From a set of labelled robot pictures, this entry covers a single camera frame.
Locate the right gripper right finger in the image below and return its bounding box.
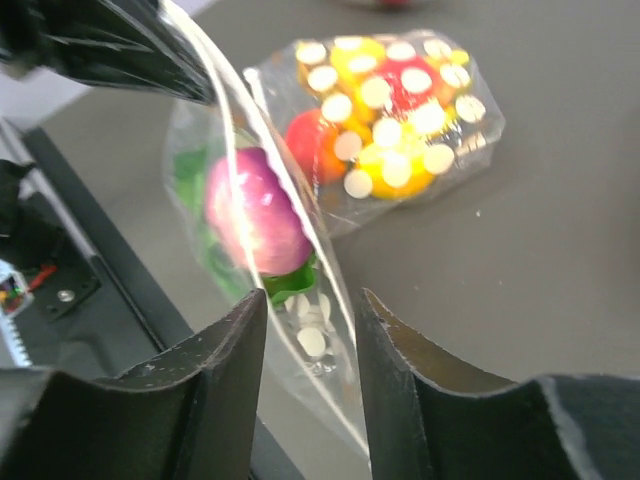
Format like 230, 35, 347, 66
355, 289, 639, 479

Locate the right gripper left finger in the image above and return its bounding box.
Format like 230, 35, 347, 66
1, 289, 267, 479

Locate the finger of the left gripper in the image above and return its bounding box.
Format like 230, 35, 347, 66
1, 1, 217, 104

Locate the polka dot bag with vegetables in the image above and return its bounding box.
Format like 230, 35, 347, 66
160, 1, 369, 455

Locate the fake green lettuce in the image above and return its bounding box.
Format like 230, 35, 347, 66
167, 148, 316, 305

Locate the fake red onion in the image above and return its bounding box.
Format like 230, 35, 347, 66
204, 147, 313, 276

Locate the polka dot bag with fruit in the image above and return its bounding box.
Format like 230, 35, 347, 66
244, 30, 505, 237

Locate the grey slotted cable duct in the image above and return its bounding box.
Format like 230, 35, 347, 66
1, 314, 33, 367

